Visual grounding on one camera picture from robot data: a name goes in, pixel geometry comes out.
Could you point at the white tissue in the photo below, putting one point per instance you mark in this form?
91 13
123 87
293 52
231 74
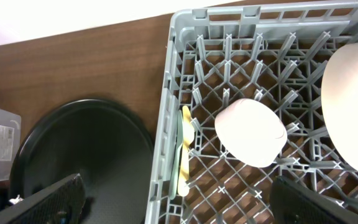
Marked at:
15 200

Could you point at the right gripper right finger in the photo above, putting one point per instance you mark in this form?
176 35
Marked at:
293 203

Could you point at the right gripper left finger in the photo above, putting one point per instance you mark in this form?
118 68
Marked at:
61 202

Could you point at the mint green spoon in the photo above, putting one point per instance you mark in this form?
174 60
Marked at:
176 162

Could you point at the yellow spoon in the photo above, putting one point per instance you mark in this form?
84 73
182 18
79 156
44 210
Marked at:
188 137

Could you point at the grey dishwasher rack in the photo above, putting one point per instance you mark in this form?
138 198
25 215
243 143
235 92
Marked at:
275 54

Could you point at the pink bowl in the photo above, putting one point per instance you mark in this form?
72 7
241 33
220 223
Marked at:
251 132

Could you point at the round black tray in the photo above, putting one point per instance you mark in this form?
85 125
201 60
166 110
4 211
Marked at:
104 142

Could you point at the cream plate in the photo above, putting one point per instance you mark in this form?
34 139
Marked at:
339 101

